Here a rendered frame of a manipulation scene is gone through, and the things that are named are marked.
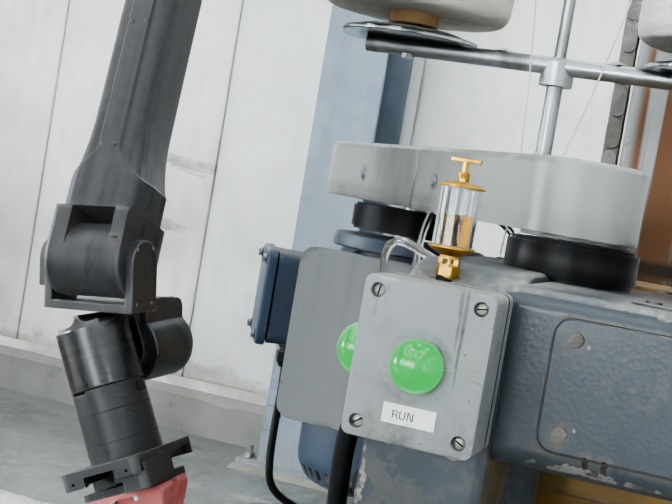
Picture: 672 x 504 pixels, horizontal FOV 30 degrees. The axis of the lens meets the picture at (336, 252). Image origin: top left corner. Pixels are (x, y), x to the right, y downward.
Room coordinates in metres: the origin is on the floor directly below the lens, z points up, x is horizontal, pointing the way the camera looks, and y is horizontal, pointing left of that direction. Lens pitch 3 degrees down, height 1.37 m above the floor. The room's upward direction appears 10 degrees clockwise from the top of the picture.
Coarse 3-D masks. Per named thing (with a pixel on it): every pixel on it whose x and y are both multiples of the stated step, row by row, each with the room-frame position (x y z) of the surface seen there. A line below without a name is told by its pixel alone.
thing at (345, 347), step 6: (354, 324) 0.70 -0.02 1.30; (348, 330) 0.70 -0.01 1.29; (354, 330) 0.70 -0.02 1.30; (342, 336) 0.70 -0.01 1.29; (348, 336) 0.70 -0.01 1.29; (354, 336) 0.70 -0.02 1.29; (342, 342) 0.70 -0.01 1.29; (348, 342) 0.70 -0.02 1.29; (354, 342) 0.69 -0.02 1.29; (342, 348) 0.70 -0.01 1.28; (348, 348) 0.69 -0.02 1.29; (342, 354) 0.70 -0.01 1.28; (348, 354) 0.69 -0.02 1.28; (342, 360) 0.70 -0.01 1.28; (348, 360) 0.70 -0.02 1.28; (342, 366) 0.70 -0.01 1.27; (348, 366) 0.70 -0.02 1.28
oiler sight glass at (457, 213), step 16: (448, 192) 0.75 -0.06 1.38; (464, 192) 0.74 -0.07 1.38; (480, 192) 0.75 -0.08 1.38; (448, 208) 0.75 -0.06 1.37; (464, 208) 0.74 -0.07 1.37; (448, 224) 0.75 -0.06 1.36; (464, 224) 0.75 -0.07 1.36; (432, 240) 0.75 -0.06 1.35; (448, 240) 0.75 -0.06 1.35; (464, 240) 0.75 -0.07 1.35
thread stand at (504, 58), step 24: (360, 24) 1.05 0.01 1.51; (384, 24) 1.04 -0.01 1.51; (408, 24) 1.05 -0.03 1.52; (384, 48) 1.09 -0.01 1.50; (408, 48) 1.08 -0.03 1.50; (432, 48) 1.08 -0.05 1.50; (456, 48) 1.07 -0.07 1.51; (480, 48) 1.07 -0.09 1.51; (504, 48) 1.06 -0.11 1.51; (552, 72) 1.04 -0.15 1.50; (576, 72) 1.04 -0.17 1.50; (600, 72) 1.03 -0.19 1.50; (624, 72) 1.03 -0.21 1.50; (648, 72) 1.02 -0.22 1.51; (552, 96) 1.05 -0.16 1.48; (552, 120) 1.05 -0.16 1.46; (552, 144) 1.05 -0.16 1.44
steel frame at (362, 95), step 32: (352, 64) 5.74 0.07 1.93; (384, 64) 5.69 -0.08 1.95; (320, 96) 5.78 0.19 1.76; (352, 96) 5.73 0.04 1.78; (384, 96) 6.10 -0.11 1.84; (320, 128) 5.77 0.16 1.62; (352, 128) 5.72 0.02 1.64; (384, 128) 6.09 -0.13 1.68; (320, 160) 5.76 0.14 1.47; (320, 192) 5.75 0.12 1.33; (320, 224) 5.75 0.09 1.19; (352, 224) 5.70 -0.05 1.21; (288, 448) 5.74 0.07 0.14; (288, 480) 5.67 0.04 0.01
